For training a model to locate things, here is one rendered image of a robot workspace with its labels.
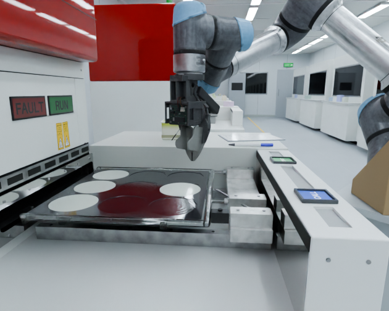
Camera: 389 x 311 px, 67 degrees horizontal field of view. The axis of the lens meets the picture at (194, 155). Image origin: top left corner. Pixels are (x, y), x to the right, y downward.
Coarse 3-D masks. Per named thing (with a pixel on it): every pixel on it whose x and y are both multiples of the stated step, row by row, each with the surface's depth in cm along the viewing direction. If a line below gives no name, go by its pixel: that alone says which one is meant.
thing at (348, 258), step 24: (288, 168) 69; (288, 192) 52; (312, 216) 42; (336, 216) 42; (360, 216) 42; (312, 240) 36; (336, 240) 35; (360, 240) 35; (384, 240) 35; (312, 264) 36; (336, 264) 36; (360, 264) 36; (384, 264) 36; (312, 288) 37; (336, 288) 37; (360, 288) 37
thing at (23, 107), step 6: (12, 102) 58; (18, 102) 60; (24, 102) 62; (30, 102) 64; (36, 102) 66; (42, 102) 68; (18, 108) 60; (24, 108) 62; (30, 108) 64; (36, 108) 66; (42, 108) 68; (18, 114) 60; (24, 114) 62; (30, 114) 64; (36, 114) 66; (42, 114) 68
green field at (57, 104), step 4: (52, 100) 72; (56, 100) 74; (60, 100) 76; (64, 100) 78; (68, 100) 80; (52, 104) 72; (56, 104) 74; (60, 104) 76; (64, 104) 78; (68, 104) 80; (52, 108) 72; (56, 108) 74; (60, 108) 76; (64, 108) 78; (68, 108) 80; (72, 108) 82; (52, 112) 72; (56, 112) 74; (60, 112) 76
